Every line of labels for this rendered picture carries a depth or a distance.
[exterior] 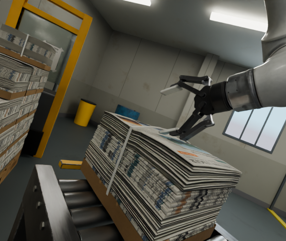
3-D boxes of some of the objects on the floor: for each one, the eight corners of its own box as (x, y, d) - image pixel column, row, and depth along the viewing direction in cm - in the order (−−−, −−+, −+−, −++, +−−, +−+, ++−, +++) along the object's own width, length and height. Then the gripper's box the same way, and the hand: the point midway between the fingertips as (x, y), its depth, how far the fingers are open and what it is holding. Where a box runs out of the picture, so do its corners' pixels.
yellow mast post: (-35, 142, 184) (20, -24, 171) (-30, 139, 192) (23, -19, 179) (-24, 144, 187) (30, -18, 174) (-20, 141, 196) (33, -14, 182)
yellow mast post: (32, 156, 209) (85, 13, 196) (34, 153, 218) (84, 16, 204) (40, 158, 213) (92, 17, 200) (42, 155, 221) (92, 20, 208)
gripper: (221, 43, 42) (156, 74, 57) (229, 143, 35) (152, 148, 50) (232, 58, 47) (169, 82, 62) (241, 148, 40) (168, 151, 55)
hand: (164, 111), depth 55 cm, fingers open, 13 cm apart
